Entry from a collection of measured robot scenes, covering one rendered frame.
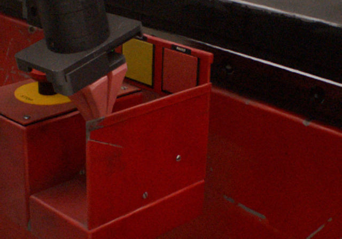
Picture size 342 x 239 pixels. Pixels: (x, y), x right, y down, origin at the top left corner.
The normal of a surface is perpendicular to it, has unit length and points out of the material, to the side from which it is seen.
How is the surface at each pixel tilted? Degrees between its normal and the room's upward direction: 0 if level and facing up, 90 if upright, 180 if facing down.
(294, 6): 0
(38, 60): 15
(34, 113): 0
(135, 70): 90
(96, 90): 110
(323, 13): 0
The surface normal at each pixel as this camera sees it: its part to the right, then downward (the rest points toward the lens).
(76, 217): 0.04, -0.93
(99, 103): 0.73, 0.55
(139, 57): -0.69, 0.24
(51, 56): -0.14, -0.84
